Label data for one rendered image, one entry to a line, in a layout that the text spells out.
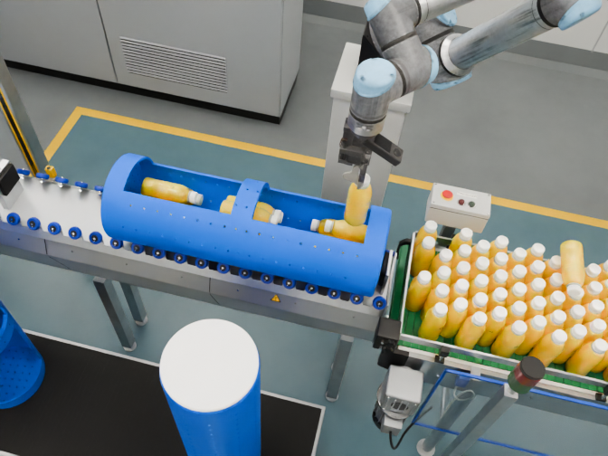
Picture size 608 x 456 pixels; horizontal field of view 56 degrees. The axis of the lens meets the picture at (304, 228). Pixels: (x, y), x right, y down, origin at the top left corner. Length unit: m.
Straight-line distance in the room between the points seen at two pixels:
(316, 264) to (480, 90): 2.80
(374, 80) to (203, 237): 0.75
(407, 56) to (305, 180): 2.13
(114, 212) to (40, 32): 2.34
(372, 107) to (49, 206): 1.32
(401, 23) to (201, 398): 1.09
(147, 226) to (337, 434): 1.37
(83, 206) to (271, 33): 1.57
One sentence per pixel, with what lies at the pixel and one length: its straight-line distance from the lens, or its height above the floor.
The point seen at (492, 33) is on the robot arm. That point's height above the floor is 1.54.
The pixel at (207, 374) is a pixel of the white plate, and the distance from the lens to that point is 1.69.
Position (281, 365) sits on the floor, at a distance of 2.81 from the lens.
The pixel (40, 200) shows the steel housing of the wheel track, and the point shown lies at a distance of 2.29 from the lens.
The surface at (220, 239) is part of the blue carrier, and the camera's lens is 1.76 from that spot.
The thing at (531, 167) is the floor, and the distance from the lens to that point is 3.90.
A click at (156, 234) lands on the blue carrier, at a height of 1.12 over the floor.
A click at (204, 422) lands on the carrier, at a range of 1.73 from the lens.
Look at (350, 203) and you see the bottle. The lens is 1.63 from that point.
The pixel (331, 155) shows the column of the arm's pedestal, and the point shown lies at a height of 0.73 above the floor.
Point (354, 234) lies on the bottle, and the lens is 1.83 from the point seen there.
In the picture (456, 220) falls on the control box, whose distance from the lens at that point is 2.05.
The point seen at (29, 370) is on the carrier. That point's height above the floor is 0.16.
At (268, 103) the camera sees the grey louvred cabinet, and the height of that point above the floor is 0.19.
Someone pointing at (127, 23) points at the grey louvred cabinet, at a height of 0.57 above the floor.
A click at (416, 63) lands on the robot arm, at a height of 1.77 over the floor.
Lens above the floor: 2.59
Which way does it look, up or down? 53 degrees down
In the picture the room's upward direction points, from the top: 6 degrees clockwise
